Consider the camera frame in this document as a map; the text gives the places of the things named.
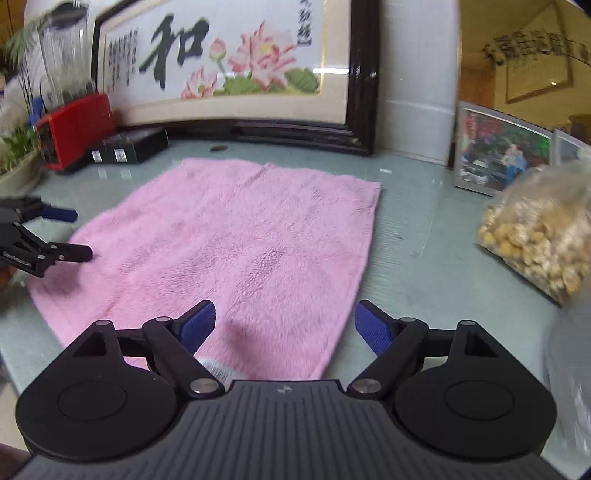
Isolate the plastic bag of popcorn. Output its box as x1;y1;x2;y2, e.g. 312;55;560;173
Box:
477;161;591;306

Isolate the small potted green plant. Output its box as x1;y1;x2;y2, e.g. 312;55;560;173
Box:
0;124;45;195

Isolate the black cardboard box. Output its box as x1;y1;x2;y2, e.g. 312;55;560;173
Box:
89;126;170;165

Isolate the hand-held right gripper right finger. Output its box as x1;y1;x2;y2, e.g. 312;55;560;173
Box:
348;299;502;399

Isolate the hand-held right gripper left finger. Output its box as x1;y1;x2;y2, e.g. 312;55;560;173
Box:
71;299;226;399

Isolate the gold wall plaque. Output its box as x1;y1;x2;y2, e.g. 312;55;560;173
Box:
457;0;591;140

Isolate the clear plastic bag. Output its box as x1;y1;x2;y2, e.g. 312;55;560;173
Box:
542;295;591;477

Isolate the red blender with clear jar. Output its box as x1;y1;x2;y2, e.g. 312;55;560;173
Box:
34;0;116;174

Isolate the framed lotus cross-stitch picture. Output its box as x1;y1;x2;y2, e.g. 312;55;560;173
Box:
90;0;382;157

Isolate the small photo frame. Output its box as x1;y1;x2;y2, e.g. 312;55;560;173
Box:
552;129;591;168

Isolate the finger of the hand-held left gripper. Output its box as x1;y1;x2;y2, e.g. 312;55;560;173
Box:
0;224;94;278
0;196;79;223

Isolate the pink fluffy towel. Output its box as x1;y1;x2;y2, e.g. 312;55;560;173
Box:
28;157;383;382

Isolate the silver photo frame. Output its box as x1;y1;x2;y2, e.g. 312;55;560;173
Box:
453;100;555;197

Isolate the tall green leafy plant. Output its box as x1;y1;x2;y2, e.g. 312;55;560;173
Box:
0;14;47;116

